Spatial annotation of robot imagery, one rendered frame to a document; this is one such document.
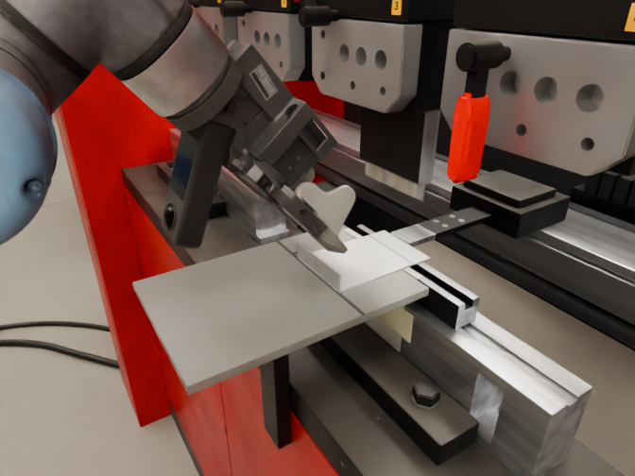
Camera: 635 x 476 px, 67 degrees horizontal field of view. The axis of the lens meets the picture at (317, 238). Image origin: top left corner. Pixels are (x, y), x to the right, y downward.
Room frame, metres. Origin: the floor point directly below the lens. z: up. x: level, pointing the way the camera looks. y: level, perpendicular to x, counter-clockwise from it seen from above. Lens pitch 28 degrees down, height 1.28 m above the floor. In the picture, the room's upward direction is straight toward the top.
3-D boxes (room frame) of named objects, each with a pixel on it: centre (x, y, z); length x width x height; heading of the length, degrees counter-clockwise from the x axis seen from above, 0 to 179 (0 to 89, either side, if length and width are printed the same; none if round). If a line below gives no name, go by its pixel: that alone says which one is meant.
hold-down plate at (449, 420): (0.44, -0.06, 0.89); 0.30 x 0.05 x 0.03; 32
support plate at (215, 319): (0.43, 0.04, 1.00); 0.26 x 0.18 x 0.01; 122
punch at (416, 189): (0.51, -0.08, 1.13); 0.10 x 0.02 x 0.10; 32
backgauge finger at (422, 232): (0.60, -0.21, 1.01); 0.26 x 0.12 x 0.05; 122
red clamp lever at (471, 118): (0.34, -0.11, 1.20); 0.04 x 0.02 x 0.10; 122
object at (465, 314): (0.48, -0.10, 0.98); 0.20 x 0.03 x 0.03; 32
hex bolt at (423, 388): (0.36, -0.11, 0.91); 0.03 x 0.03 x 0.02
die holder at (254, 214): (0.97, 0.21, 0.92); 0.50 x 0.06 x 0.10; 32
